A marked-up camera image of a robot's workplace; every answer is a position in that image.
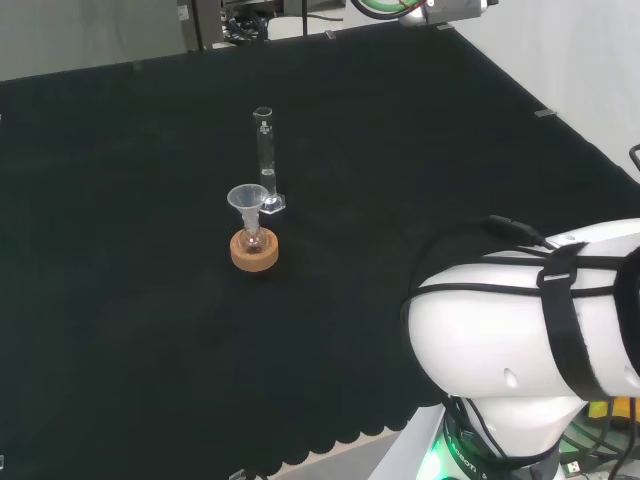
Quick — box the round-bottom glass flask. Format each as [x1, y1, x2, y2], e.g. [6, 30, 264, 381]
[237, 214, 267, 257]

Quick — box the black cable bundle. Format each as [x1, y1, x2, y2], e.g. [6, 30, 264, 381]
[223, 13, 274, 45]

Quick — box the black bench cloth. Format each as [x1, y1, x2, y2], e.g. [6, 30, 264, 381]
[0, 22, 640, 476]

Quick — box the green cable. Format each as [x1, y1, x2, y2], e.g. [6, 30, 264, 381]
[357, 0, 407, 18]

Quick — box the yellow stop button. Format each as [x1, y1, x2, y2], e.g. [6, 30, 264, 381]
[588, 397, 640, 432]

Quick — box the clear glass graduated cylinder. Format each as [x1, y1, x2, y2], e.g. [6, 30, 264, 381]
[252, 106, 288, 216]

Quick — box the cork ring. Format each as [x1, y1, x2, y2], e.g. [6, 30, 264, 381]
[229, 227, 280, 275]

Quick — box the grey metal cabinet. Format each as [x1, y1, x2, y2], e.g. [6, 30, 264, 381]
[177, 0, 229, 52]

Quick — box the clear plastic funnel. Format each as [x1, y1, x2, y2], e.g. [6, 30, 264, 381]
[227, 184, 268, 227]

